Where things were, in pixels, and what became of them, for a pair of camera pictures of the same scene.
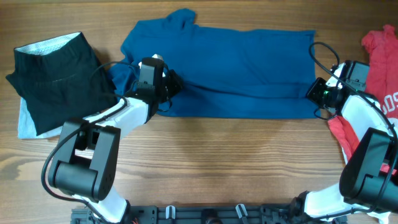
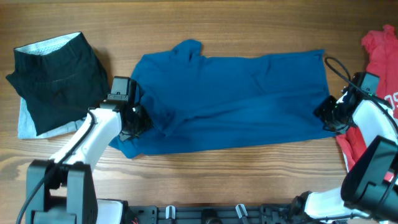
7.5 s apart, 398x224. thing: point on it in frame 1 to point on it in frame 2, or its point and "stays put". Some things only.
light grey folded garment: [27, 129] stays put
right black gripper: [313, 91] to [321, 110]
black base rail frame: [203, 214] stays put
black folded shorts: [63, 79] stays put
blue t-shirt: [258, 73] to [199, 103]
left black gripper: [173, 79] to [145, 121]
